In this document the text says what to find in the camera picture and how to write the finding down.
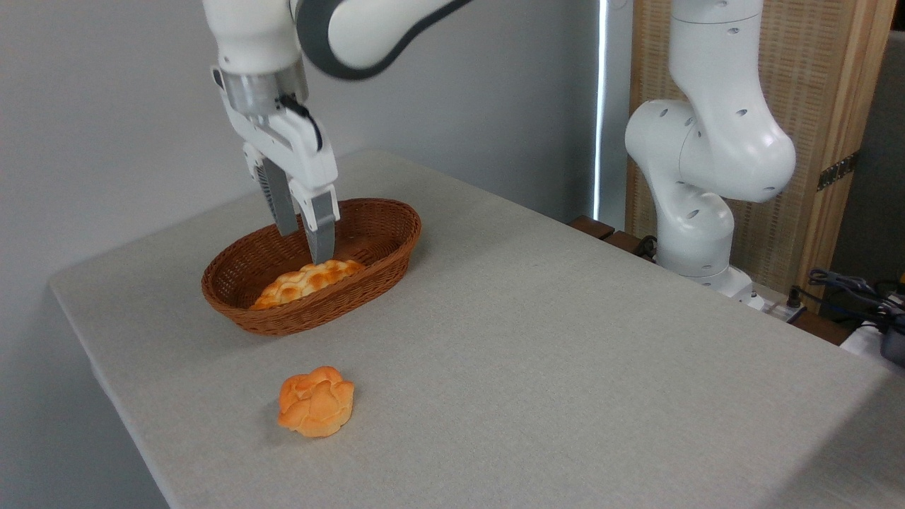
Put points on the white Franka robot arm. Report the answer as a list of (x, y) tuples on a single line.
[(714, 141)]

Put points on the round orange bread bun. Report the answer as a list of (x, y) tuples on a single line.
[(316, 403)]

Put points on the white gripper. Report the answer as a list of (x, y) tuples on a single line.
[(300, 155)]

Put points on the wooden rattan folding screen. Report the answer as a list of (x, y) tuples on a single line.
[(813, 71)]

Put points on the metal screen hinge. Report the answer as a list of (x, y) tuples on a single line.
[(838, 171)]

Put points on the brown wicker basket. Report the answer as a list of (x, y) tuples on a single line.
[(283, 318)]

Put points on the long braided bread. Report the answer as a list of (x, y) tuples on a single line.
[(304, 283)]

